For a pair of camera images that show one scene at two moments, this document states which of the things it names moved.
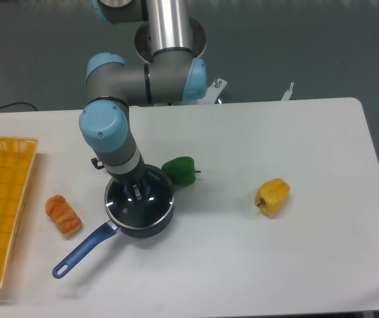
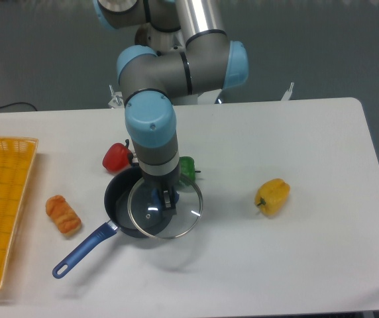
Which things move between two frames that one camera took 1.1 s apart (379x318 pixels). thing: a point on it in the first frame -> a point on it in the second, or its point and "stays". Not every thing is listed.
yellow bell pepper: x=271 y=195 stays
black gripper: x=134 y=177 -> x=166 y=183
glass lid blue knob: x=132 y=214 -> x=146 y=208
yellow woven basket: x=4 y=165 stays
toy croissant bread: x=63 y=214 stays
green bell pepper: x=181 y=170 stays
